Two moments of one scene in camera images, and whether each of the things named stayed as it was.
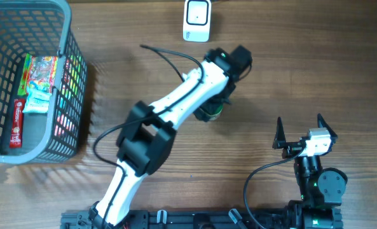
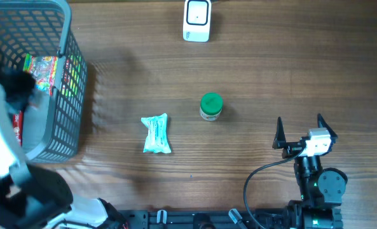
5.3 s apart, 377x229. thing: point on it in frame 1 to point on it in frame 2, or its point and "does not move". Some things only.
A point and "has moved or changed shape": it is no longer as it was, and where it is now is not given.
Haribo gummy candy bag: [38, 75] does not move
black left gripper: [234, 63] to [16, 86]
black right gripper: [280, 142] does not move
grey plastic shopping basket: [13, 28] does not move
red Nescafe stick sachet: [16, 135] does not move
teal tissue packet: [37, 102] has moved or changed shape
